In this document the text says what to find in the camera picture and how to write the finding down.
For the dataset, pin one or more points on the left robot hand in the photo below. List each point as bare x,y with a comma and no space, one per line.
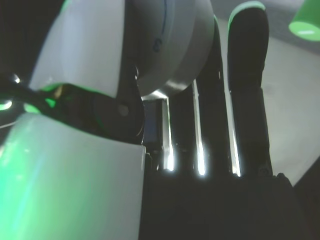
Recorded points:
200,207

